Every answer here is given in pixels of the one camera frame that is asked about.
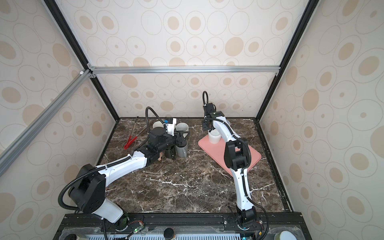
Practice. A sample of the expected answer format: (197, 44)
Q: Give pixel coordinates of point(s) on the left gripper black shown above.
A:
(181, 142)

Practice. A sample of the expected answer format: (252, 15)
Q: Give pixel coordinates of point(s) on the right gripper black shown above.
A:
(205, 127)

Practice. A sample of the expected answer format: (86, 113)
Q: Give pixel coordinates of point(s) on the pale pink mug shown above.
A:
(158, 124)

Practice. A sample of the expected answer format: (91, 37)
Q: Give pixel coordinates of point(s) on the dark grey mug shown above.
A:
(182, 150)

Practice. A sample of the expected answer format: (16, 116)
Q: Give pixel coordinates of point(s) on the speckled cream mug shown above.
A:
(182, 127)

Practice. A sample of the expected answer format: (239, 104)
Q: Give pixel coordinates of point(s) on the white ribbed mug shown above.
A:
(214, 136)

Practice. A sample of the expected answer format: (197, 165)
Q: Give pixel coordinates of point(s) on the black mug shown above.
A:
(170, 153)

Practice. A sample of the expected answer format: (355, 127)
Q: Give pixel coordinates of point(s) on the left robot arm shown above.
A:
(86, 193)

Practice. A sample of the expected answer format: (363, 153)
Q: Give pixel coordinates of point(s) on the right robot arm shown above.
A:
(237, 157)

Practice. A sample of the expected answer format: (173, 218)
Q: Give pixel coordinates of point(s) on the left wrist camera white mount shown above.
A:
(170, 125)

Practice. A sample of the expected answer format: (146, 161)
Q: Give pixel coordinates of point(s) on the red handled tongs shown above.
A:
(132, 137)

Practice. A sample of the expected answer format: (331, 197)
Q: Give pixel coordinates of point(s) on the horizontal aluminium rail back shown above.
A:
(185, 70)

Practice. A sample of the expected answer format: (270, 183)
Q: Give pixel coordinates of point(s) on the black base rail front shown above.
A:
(181, 226)

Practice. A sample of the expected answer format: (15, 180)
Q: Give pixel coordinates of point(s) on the diagonal aluminium rail left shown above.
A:
(26, 137)

